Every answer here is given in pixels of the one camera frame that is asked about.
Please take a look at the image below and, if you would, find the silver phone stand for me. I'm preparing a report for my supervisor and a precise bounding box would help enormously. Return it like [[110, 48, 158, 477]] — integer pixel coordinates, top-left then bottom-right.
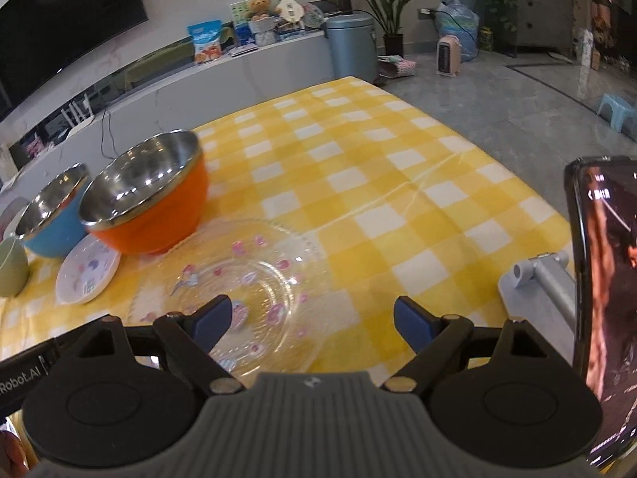
[[498, 250, 580, 374]]

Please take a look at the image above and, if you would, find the blue water jug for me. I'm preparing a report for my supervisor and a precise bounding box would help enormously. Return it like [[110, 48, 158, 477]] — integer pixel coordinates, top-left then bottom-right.
[[434, 0, 481, 63]]

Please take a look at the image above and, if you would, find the cluttered dark shelf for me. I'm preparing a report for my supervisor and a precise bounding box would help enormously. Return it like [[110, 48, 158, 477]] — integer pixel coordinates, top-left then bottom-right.
[[590, 0, 637, 68]]

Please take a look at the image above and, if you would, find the orange steel-lined bowl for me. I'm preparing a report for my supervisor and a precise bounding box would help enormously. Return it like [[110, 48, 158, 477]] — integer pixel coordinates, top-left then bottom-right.
[[80, 129, 210, 256]]

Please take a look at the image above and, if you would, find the green printed card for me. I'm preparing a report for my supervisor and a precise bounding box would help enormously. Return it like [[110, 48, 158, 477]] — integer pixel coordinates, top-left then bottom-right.
[[230, 0, 297, 25]]

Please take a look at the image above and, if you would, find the round white hand fan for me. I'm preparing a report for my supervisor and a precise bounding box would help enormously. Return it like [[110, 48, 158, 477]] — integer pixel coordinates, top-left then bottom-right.
[[274, 0, 304, 23]]

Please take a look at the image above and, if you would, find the blue snack bag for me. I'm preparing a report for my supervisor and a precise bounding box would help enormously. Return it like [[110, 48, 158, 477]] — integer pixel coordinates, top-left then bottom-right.
[[188, 20, 223, 65]]

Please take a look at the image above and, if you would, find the black television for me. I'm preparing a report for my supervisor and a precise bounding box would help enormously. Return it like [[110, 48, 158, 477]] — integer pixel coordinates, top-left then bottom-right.
[[0, 0, 149, 123]]

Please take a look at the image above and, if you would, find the black smartphone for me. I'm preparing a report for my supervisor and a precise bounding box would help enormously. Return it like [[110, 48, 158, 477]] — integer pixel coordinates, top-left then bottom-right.
[[563, 156, 637, 474]]

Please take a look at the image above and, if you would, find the white space heater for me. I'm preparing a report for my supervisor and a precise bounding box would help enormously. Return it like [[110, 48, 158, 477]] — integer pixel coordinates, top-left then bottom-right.
[[436, 35, 461, 76]]

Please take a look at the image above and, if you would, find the pink and green floor bag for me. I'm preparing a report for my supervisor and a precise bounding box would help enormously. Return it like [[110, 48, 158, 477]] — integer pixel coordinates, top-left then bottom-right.
[[378, 55, 416, 79]]

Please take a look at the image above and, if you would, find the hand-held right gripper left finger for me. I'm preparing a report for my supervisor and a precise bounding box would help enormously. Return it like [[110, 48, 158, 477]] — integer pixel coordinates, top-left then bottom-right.
[[74, 295, 240, 395]]

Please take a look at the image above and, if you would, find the pale green ceramic bowl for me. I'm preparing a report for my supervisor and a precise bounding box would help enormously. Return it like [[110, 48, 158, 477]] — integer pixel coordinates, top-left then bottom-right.
[[0, 235, 29, 300]]

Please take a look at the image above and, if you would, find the floral white plate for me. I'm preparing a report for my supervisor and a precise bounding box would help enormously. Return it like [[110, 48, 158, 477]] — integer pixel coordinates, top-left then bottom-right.
[[124, 218, 333, 374]]

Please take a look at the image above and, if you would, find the yellow checkered tablecloth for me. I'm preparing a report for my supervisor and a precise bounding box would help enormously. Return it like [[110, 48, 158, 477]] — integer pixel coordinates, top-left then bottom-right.
[[0, 76, 580, 399]]

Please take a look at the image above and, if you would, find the white TV cabinet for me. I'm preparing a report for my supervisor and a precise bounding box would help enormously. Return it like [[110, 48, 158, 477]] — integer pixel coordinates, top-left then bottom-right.
[[0, 27, 339, 190]]

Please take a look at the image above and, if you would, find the small white printed plate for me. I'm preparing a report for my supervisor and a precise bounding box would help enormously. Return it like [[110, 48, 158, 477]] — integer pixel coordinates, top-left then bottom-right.
[[55, 234, 121, 306]]

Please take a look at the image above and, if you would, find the grey-blue round trash can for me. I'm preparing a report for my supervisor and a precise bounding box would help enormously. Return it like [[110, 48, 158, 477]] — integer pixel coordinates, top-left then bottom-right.
[[323, 13, 379, 85]]

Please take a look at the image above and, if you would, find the grey drawer cabinet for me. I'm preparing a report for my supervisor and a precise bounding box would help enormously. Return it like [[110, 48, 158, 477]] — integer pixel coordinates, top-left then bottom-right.
[[512, 0, 578, 58]]

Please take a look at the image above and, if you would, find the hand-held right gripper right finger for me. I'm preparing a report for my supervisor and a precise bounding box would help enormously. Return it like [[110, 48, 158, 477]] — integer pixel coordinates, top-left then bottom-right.
[[382, 295, 551, 393]]

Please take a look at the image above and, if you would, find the blue steel-lined bowl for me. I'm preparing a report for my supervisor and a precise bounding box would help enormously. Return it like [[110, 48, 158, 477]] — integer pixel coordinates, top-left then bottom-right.
[[15, 163, 90, 260]]

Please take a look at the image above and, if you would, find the potted long-leaf plant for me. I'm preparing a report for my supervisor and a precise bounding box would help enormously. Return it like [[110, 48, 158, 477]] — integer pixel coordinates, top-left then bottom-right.
[[333, 0, 429, 57]]

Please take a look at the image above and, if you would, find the black cable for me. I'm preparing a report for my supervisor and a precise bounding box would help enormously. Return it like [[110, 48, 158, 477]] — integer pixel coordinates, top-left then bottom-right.
[[100, 110, 125, 160]]

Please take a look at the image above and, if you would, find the white router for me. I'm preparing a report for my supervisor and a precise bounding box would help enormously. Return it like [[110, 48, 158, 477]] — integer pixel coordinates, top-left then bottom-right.
[[60, 92, 96, 127]]

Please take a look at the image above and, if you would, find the light blue plastic stool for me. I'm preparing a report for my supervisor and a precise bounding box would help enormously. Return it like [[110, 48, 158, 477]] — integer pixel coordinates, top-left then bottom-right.
[[597, 93, 637, 133]]

